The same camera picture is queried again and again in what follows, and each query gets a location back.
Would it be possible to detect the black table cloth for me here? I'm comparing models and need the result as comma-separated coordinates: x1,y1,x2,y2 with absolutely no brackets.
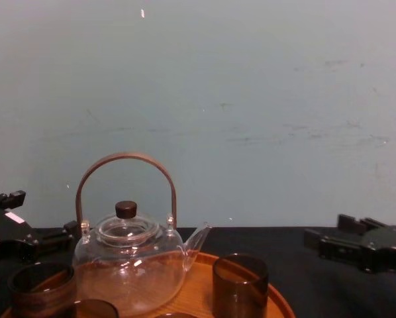
0,226,396,318

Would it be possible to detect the thin dark cable with plug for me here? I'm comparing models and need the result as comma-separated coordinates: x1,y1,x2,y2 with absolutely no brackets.
0,238,40,290

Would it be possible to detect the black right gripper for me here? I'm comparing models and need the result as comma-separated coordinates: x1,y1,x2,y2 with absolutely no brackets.
303,214,396,275

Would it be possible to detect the brown glass cup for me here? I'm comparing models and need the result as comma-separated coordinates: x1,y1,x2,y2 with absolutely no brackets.
212,253,270,318
72,297,120,318
7,261,77,318

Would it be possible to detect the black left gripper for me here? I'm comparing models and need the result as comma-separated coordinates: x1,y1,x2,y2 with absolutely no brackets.
0,189,83,254

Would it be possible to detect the round wooden tray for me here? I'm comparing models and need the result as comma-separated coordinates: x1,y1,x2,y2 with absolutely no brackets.
1,250,297,318

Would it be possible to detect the glass teapot with wooden handle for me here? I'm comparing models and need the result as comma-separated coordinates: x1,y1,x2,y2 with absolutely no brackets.
72,152,214,317

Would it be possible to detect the glass lid with dark knob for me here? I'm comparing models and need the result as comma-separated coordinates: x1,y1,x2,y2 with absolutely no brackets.
97,199,160,248

